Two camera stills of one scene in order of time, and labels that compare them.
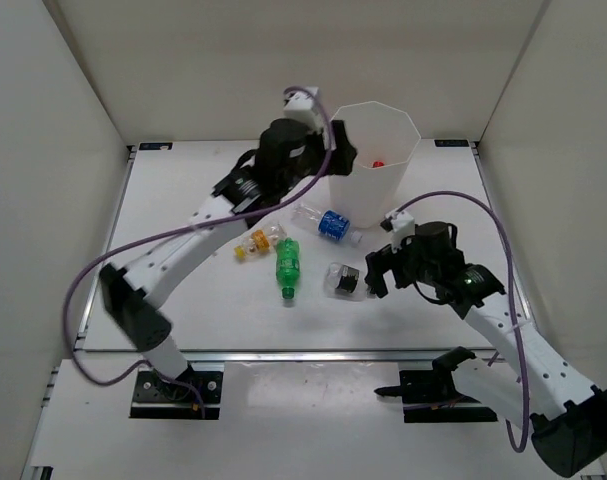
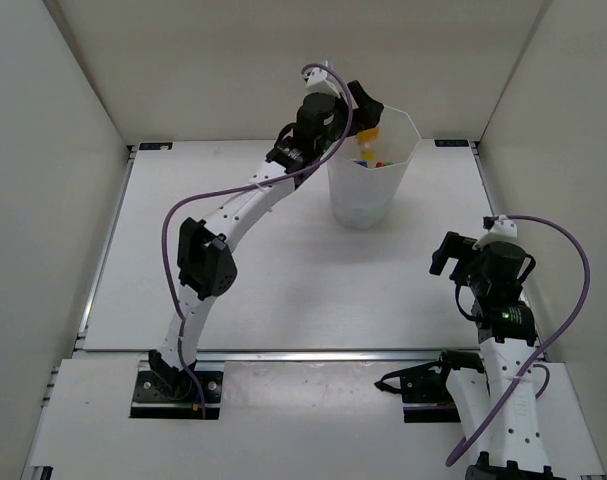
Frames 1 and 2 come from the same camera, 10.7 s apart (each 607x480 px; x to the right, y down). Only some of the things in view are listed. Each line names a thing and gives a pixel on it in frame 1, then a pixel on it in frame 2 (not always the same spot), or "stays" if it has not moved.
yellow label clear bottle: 260,241 → 367,142
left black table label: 155,145 stays
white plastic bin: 384,139 stays
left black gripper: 342,155 → 367,112
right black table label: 451,143 stays
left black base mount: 155,397 stays
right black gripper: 384,260 → 455,246
